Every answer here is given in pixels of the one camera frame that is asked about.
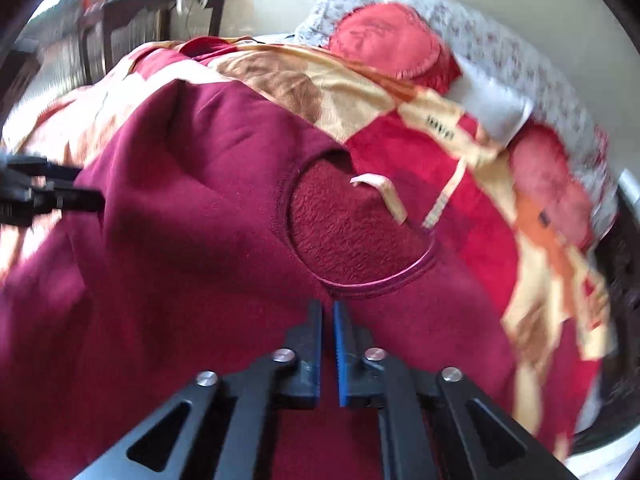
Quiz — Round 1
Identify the dark carved wooden furniture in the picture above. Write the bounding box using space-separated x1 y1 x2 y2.
592 230 640 446

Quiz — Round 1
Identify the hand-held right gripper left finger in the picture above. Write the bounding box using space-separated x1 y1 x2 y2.
75 300 323 480

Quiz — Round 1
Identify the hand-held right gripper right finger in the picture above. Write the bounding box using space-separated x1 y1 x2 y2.
333 301 576 480

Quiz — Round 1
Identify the red orange cream printed blanket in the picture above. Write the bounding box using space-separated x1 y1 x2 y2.
0 35 621 461

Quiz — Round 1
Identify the maroon fleece sweater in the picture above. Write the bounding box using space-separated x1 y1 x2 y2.
0 80 586 480

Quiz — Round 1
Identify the white pillow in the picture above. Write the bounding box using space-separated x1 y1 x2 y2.
447 57 536 143

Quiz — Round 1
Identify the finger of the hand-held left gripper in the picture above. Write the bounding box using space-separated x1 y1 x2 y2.
0 185 107 228
0 155 83 181

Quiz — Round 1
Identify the red heart-shaped pillow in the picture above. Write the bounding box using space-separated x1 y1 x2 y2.
327 2 463 93
507 122 601 251

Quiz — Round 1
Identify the floral bedding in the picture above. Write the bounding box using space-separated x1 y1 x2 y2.
292 0 621 241

